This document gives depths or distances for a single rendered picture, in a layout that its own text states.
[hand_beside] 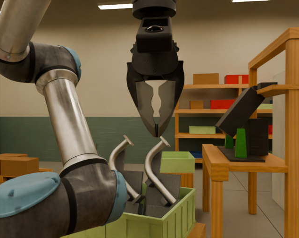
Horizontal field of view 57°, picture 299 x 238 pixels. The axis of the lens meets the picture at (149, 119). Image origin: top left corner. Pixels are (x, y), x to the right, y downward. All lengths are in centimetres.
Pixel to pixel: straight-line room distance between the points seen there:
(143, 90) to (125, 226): 66
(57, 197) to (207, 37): 705
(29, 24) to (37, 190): 33
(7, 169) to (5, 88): 349
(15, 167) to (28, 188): 527
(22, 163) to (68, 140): 505
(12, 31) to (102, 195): 39
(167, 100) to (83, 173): 27
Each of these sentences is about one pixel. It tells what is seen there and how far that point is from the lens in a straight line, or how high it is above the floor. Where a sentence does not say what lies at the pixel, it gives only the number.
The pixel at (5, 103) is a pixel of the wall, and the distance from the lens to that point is 883.
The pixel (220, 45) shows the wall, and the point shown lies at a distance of 743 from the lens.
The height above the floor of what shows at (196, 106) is 150.
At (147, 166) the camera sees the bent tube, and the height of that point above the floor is 107.
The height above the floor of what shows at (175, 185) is 100.
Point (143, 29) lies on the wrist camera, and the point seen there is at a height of 141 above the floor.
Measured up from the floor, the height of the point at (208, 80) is 212.
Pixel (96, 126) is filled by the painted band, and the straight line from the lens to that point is 759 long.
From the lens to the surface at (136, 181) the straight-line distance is 127.
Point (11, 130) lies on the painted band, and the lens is 873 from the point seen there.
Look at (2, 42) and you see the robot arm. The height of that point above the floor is 146.
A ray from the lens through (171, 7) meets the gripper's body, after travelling 46.
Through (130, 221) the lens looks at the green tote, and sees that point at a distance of 100.
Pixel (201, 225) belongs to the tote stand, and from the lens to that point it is 137.
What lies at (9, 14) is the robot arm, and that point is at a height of 149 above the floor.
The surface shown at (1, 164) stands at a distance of 599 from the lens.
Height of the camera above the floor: 130
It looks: 1 degrees down
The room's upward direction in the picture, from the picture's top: straight up
